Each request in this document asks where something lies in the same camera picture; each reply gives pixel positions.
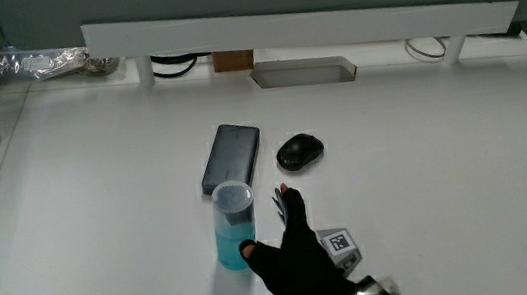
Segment person's right hand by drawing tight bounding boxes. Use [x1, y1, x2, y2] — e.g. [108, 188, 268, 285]
[231, 169, 408, 295]

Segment blue cleaning spray bottle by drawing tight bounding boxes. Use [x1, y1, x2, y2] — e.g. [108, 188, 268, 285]
[207, 177, 263, 274]

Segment black computer mouse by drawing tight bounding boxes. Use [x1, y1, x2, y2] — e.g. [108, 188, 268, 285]
[273, 130, 327, 174]

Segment black power bank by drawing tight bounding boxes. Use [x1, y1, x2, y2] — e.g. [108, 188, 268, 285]
[194, 119, 269, 197]

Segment small wooden block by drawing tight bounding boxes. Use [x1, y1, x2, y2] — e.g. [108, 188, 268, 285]
[211, 47, 257, 75]

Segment white monitor riser shelf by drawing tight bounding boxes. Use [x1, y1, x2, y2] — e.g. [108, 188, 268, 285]
[79, 0, 526, 109]

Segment clear plastic bag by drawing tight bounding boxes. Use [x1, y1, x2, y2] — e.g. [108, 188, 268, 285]
[0, 33, 125, 90]

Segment black cable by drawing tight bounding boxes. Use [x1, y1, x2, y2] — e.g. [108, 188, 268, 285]
[150, 48, 215, 81]

